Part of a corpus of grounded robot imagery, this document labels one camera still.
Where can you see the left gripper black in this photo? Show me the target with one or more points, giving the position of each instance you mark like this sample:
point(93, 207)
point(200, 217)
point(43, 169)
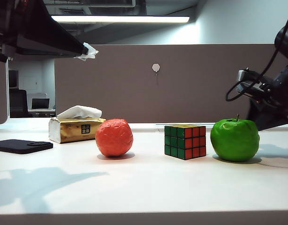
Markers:
point(4, 28)

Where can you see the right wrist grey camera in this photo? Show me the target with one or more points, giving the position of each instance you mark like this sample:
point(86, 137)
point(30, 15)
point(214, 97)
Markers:
point(249, 79)

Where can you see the long ceiling light strip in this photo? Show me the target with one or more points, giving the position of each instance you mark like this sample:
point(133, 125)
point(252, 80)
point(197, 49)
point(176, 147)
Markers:
point(123, 19)

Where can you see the Rubik's cube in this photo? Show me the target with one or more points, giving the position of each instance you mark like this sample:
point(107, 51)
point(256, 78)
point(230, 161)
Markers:
point(185, 143)

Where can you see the open laptop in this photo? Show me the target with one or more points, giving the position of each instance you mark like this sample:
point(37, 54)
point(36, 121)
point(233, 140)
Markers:
point(40, 103)

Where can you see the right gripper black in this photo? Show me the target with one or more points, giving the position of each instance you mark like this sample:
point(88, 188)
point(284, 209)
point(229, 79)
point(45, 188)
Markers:
point(277, 91)

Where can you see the narrow brown desk partition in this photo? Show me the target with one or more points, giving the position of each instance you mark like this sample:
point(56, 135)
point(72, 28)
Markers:
point(0, 93)

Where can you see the gold tissue pack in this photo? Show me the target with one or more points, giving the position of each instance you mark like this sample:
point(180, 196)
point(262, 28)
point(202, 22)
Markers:
point(71, 132)

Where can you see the white adhesive wall hook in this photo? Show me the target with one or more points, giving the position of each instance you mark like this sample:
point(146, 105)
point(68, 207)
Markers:
point(156, 67)

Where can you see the wide brown desk partition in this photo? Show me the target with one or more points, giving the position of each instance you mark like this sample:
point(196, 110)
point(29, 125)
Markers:
point(181, 93)

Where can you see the dark wall cabinet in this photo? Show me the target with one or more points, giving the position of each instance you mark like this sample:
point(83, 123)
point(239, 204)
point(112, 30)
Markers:
point(13, 79)

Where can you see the green plastic apple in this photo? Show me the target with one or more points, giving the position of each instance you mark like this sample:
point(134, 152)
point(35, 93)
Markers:
point(234, 140)

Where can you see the black smartphone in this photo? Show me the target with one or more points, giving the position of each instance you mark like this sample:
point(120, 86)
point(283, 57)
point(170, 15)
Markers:
point(19, 146)

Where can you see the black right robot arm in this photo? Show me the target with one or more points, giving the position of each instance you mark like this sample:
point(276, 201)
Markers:
point(287, 39)

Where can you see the background office desk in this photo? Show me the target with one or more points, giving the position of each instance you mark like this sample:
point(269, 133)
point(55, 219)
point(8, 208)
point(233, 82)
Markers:
point(42, 113)

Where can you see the wrinkled orange fruit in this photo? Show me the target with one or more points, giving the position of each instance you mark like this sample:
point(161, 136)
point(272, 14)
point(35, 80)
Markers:
point(114, 138)

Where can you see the black office chair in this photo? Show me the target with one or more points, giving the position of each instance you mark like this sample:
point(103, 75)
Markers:
point(17, 103)

